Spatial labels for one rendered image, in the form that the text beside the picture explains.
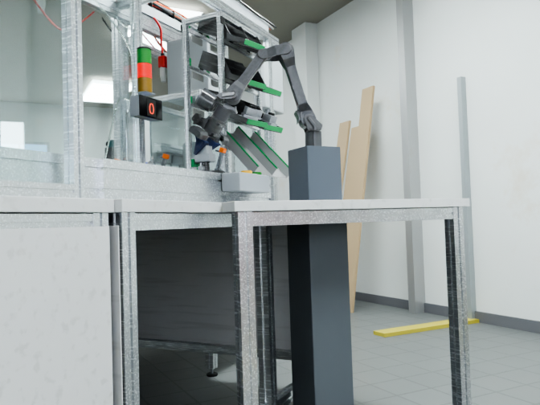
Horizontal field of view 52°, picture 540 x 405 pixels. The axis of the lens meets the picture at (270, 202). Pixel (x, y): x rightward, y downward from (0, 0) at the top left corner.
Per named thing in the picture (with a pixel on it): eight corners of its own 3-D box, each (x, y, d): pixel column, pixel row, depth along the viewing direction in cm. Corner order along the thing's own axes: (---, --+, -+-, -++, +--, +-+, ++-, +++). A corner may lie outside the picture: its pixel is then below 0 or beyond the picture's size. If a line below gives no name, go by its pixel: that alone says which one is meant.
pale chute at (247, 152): (272, 176, 227) (278, 168, 225) (252, 174, 216) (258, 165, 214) (233, 134, 239) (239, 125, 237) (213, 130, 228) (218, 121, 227)
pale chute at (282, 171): (287, 177, 240) (292, 170, 238) (269, 177, 229) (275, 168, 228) (250, 138, 253) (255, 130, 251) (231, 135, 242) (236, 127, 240)
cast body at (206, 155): (215, 161, 203) (214, 143, 203) (209, 161, 199) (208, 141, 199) (196, 164, 206) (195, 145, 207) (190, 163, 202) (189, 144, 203)
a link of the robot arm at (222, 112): (240, 108, 201) (218, 95, 201) (238, 109, 195) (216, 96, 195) (231, 124, 203) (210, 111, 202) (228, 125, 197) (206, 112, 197)
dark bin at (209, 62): (264, 90, 229) (270, 72, 227) (245, 84, 218) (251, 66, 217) (218, 73, 244) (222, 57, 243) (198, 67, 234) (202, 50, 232)
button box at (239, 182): (270, 193, 192) (269, 175, 192) (240, 190, 173) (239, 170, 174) (252, 194, 195) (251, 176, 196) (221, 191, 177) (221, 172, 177)
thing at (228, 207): (469, 206, 194) (469, 198, 194) (234, 211, 153) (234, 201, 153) (353, 212, 256) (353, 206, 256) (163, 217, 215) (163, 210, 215)
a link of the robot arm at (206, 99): (239, 96, 203) (211, 79, 203) (239, 91, 195) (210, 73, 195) (222, 122, 203) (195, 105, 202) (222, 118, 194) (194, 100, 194)
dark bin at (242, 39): (263, 52, 229) (269, 34, 228) (243, 44, 219) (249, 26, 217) (217, 38, 245) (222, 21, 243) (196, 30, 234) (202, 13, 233)
